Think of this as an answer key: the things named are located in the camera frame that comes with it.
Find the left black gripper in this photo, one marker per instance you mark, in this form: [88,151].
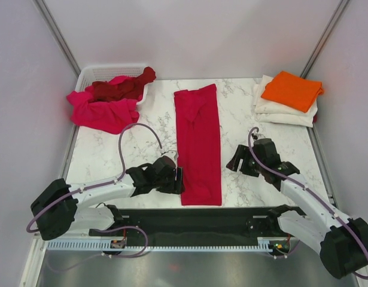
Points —
[175,185]

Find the crimson red t shirt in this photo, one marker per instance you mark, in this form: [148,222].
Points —
[199,145]

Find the pink magenta t shirt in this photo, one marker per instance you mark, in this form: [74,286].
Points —
[110,117]

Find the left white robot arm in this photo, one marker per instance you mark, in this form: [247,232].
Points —
[62,207]

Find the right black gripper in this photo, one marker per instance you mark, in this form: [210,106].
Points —
[243,152]

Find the left wall aluminium rail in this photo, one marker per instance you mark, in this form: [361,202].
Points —
[53,27]

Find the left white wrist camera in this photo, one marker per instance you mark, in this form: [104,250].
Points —
[173,155]

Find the wall aluminium rail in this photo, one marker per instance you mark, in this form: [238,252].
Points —
[53,27]
[326,34]

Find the right wall aluminium rail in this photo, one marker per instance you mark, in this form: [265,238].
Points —
[326,34]

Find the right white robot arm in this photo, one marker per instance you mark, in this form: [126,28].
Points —
[340,240]

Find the white slotted cable duct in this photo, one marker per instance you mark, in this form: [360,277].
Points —
[108,245]

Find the white plastic laundry basket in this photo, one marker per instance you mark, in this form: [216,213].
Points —
[106,73]

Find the dark red t shirt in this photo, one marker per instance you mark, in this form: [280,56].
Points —
[122,87]

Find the folded white t shirt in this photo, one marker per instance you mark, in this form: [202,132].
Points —
[271,112]

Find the folded orange t shirt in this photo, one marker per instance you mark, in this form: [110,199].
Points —
[293,91]

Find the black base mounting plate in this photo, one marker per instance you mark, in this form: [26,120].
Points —
[226,226]

